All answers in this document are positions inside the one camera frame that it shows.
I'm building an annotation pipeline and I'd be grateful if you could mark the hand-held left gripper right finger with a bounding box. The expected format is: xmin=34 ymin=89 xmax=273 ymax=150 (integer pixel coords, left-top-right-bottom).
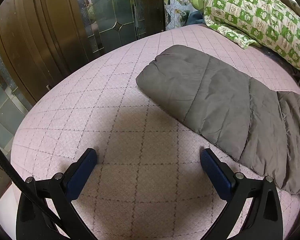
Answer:
xmin=200 ymin=148 xmax=283 ymax=240

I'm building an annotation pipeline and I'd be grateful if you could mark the grey hooded puffer jacket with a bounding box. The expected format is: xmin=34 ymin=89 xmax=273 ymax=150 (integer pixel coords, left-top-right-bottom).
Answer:
xmin=136 ymin=44 xmax=300 ymax=202

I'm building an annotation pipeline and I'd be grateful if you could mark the black strap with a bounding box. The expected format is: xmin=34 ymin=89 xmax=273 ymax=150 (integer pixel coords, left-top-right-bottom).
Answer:
xmin=0 ymin=135 xmax=63 ymax=228

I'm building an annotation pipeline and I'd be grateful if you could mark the green patterned pillow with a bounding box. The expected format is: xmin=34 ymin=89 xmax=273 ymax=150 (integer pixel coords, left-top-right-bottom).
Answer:
xmin=191 ymin=0 xmax=300 ymax=77

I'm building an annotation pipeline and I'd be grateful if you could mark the pink quilted bed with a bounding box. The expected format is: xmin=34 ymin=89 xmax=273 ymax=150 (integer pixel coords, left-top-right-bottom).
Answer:
xmin=10 ymin=24 xmax=300 ymax=240

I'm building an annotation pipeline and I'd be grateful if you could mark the wooden wardrobe with glass doors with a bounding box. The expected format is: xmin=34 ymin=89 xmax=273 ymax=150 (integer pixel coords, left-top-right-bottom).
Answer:
xmin=0 ymin=0 xmax=166 ymax=155

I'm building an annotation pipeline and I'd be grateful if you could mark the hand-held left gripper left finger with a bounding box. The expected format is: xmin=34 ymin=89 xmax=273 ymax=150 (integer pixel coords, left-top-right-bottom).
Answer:
xmin=16 ymin=148 xmax=98 ymax=240

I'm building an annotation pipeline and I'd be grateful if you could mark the floral plastic sheet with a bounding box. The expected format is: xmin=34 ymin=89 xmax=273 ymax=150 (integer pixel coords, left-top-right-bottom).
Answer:
xmin=162 ymin=0 xmax=205 ymax=30

